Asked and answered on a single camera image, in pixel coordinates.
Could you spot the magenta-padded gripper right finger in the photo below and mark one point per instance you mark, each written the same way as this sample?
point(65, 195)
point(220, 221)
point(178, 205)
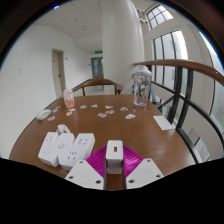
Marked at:
point(143, 171)

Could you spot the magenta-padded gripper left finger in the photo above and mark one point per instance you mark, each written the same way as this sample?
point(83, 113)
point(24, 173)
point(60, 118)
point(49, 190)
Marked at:
point(85, 173)

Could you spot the white charger block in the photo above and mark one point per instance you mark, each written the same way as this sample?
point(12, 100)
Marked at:
point(114, 156)

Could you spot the white power strip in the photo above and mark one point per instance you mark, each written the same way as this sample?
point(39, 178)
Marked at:
point(65, 150)

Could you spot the white paper card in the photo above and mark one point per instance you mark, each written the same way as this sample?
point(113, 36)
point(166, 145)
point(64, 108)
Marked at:
point(163, 122)

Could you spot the small printed sticker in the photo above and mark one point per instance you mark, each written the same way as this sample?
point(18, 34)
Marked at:
point(58, 107)
point(124, 108)
point(71, 109)
point(94, 105)
point(51, 118)
point(55, 111)
point(69, 113)
point(102, 115)
point(109, 112)
point(83, 107)
point(130, 116)
point(108, 107)

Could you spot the white computer mouse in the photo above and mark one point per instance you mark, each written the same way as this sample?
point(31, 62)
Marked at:
point(43, 115)

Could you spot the white pump lotion bottle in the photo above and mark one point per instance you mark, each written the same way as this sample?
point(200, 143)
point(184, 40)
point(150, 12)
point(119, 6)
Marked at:
point(68, 98)

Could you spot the clear plastic water bottle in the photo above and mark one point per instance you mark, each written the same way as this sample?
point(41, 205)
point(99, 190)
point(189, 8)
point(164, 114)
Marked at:
point(142, 88)

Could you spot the black railing with wooden handrail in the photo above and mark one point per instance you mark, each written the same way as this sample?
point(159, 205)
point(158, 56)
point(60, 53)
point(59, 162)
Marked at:
point(186, 100)

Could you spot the brown wooden chair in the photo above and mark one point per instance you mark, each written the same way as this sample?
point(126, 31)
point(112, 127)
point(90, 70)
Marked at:
point(98, 82)

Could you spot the white side door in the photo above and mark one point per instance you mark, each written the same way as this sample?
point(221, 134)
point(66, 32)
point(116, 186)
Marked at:
point(57, 75)

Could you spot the grey glazed hallway door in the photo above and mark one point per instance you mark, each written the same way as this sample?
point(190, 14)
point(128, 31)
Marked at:
point(97, 68)

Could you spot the tall black-framed window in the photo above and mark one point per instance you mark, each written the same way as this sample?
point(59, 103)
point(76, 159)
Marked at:
point(170, 56)

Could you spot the green exit sign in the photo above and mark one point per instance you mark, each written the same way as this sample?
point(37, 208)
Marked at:
point(98, 52)

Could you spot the small high window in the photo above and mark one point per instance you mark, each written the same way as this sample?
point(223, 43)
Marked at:
point(159, 16)

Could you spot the round ceiling light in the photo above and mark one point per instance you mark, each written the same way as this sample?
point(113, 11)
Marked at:
point(56, 6)

